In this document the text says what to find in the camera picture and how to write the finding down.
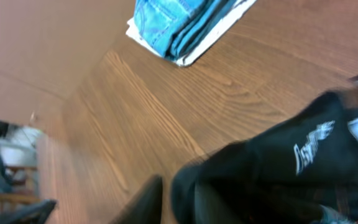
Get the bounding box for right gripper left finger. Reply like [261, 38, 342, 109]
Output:
[0, 200, 57, 224]

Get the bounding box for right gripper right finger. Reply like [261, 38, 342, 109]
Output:
[111, 175, 163, 224]

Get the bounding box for black cycling jersey orange lines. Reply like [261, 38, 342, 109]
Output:
[171, 76, 358, 223]

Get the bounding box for folded blue jeans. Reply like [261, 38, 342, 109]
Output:
[134, 0, 236, 60]

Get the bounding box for folded white cloth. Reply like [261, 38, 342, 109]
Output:
[126, 0, 255, 67]

